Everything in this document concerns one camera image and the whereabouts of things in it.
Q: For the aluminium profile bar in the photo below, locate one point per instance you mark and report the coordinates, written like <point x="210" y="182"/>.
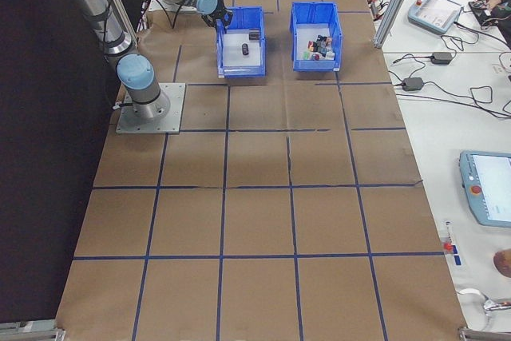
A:
<point x="487" y="335"/>
<point x="32" y="331"/>

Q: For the white flat strip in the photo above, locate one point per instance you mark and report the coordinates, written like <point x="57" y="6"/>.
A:
<point x="469" y="291"/>

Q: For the white foam sheet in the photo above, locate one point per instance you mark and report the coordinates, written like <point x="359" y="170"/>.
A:
<point x="231" y="55"/>

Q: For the blue plastic push-button bin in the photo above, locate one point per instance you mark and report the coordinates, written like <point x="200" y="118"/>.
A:
<point x="315" y="65"/>

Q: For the red mushroom push button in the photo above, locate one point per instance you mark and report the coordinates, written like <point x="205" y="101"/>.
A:
<point x="319" y="43"/>

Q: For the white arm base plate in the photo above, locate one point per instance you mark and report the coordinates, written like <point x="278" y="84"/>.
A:
<point x="171" y="117"/>

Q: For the white stick with red cap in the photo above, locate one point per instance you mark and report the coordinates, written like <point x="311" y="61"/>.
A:
<point x="448" y="237"/>

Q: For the black power adapter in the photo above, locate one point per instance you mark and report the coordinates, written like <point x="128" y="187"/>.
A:
<point x="442" y="58"/>
<point x="412" y="84"/>

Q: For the blue plastic cylinder bin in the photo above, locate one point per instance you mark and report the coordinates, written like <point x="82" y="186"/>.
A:
<point x="243" y="13"/>

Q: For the black frame cover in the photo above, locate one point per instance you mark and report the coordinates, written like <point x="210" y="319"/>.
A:
<point x="40" y="117"/>

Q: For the chrome metal tool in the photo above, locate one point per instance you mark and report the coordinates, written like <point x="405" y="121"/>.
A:
<point x="497" y="304"/>

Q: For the black push button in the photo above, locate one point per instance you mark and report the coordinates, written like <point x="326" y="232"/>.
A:
<point x="325" y="38"/>

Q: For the large dark metal cylinder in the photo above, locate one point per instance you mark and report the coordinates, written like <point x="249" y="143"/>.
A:
<point x="245" y="49"/>

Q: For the light-blue teach pendant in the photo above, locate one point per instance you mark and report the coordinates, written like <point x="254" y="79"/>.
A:
<point x="437" y="11"/>
<point x="491" y="185"/>

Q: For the pile of small parts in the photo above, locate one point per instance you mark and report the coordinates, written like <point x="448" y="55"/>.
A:
<point x="303" y="35"/>

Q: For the brown rounded object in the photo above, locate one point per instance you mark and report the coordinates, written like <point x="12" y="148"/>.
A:
<point x="504" y="263"/>

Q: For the slanted aluminium post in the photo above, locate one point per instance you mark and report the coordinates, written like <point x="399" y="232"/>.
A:
<point x="399" y="1"/>

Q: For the yellow mushroom push button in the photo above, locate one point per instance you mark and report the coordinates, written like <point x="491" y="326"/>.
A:
<point x="318" y="49"/>

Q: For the aluminium frame bar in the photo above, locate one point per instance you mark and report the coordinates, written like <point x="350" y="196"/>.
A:
<point x="129" y="17"/>

